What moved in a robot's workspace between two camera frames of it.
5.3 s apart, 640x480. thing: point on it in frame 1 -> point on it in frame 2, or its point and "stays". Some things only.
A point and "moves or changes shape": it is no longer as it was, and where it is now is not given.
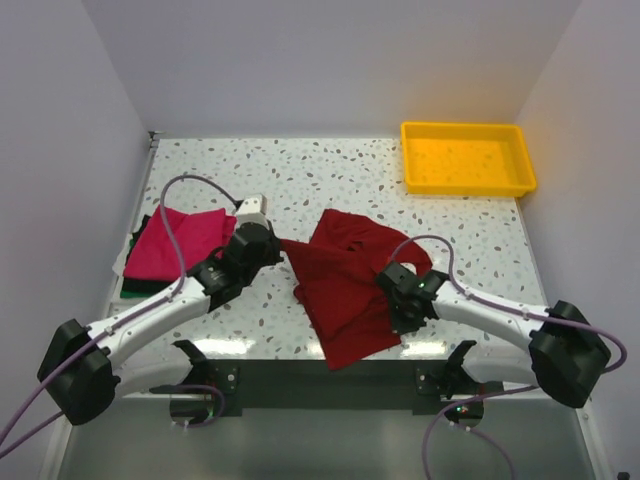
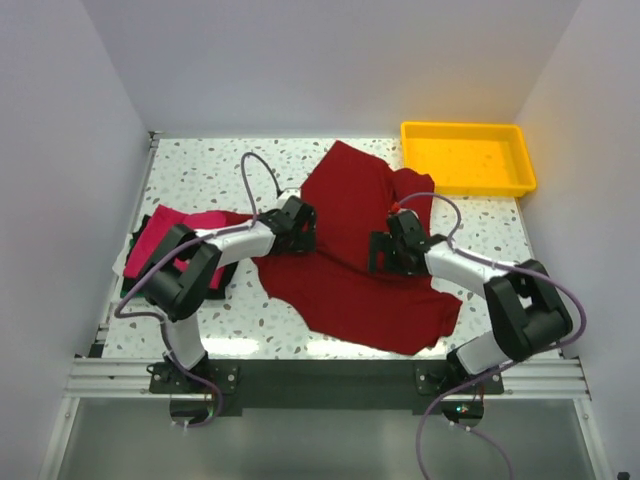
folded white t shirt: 119,263 stays
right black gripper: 401,326 -> 383,243
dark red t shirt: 347,305 moves or changes shape
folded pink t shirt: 198,236 stays
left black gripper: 274,243 -> 305,240
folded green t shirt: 133,293 stays
